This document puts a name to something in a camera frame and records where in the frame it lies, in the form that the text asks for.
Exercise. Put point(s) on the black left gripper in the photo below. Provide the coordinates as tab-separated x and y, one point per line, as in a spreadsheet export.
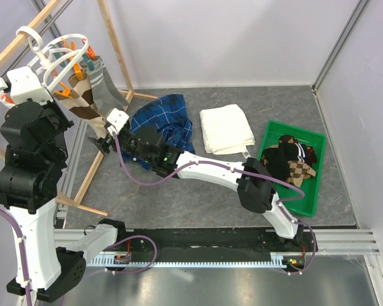
51	104

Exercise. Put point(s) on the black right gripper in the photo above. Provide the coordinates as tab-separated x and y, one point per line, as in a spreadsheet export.
104	145

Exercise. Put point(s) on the black red argyle sock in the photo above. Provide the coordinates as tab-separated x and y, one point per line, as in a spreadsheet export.
311	150

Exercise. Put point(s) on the black white striped sock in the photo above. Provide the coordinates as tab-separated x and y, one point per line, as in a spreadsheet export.
275	162

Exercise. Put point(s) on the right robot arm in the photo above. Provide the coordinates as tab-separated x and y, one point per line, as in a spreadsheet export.
255	187

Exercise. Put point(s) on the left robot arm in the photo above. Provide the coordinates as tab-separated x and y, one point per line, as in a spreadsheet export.
35	158

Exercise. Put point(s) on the white round sock hanger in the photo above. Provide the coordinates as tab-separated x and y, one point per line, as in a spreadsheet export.
52	63

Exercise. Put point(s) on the brown cream striped sock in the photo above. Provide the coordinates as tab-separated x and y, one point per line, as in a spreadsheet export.
80	103

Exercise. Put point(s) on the grey white striped sock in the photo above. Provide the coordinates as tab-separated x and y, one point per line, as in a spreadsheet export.
101	88

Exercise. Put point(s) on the blue plaid shirt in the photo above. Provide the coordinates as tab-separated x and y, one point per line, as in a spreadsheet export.
168	116

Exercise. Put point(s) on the white folded towel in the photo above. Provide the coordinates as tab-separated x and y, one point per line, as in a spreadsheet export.
225	130

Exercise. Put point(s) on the green plastic tray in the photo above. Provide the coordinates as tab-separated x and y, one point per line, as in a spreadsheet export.
274	130

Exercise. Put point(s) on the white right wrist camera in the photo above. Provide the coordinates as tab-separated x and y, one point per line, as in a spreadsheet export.
115	121

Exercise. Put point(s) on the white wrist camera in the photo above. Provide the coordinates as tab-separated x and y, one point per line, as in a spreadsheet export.
115	121
21	85

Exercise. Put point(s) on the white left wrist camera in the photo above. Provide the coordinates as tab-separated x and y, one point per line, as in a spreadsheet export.
21	85

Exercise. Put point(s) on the wooden drying rack frame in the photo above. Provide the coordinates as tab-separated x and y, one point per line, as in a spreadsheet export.
48	13

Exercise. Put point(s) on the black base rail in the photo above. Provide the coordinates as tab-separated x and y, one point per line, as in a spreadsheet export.
210	245

